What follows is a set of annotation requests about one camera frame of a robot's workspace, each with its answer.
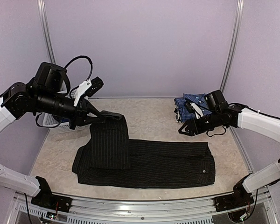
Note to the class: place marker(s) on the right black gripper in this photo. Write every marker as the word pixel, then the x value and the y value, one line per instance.
pixel 192 131

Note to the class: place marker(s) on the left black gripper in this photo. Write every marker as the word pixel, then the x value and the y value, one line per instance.
pixel 83 107

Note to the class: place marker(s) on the blue checked shirt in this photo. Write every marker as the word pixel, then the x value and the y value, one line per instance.
pixel 182 114

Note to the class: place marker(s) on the white plastic laundry basket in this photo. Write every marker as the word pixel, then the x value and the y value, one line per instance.
pixel 51 122

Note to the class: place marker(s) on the black pinstripe long sleeve shirt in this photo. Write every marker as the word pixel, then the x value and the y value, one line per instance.
pixel 111 158

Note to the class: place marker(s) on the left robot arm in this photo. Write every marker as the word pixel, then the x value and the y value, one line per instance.
pixel 48 92

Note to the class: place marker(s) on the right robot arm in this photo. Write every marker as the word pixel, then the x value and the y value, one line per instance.
pixel 238 116

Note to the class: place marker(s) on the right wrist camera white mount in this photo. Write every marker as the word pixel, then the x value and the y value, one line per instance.
pixel 193 108

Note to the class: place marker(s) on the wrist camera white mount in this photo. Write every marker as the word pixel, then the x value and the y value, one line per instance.
pixel 87 89
pixel 193 108

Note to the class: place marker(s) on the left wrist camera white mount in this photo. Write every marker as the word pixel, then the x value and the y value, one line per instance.
pixel 87 89

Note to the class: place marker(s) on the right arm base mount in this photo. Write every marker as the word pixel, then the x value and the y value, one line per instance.
pixel 238 198

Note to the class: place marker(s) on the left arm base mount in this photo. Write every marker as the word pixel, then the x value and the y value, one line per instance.
pixel 52 201

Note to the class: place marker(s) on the front aluminium rail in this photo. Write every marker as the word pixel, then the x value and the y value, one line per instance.
pixel 201 210

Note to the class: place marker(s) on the left aluminium frame post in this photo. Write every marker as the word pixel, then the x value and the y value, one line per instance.
pixel 45 30

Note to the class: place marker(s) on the aluminium frame post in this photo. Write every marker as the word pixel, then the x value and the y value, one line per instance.
pixel 233 44
pixel 45 30

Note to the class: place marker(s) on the right aluminium frame post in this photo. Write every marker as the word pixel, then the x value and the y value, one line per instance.
pixel 233 44

